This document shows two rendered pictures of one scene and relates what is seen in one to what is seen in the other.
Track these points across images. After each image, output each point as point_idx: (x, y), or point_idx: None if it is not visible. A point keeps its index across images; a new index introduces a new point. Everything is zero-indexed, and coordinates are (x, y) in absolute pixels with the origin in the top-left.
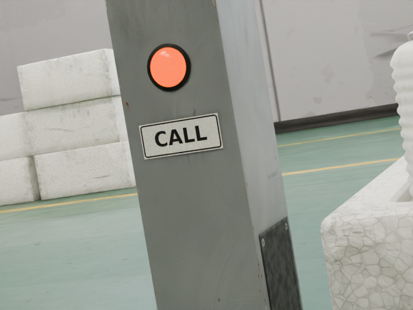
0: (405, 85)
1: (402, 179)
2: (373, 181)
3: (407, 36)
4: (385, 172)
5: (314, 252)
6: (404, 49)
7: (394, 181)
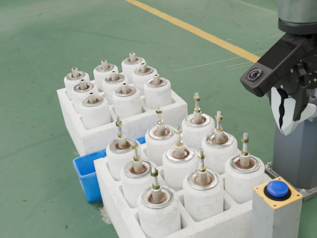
0: (263, 175)
1: (247, 202)
2: (248, 208)
3: (256, 170)
4: (235, 214)
5: None
6: (262, 169)
7: (249, 203)
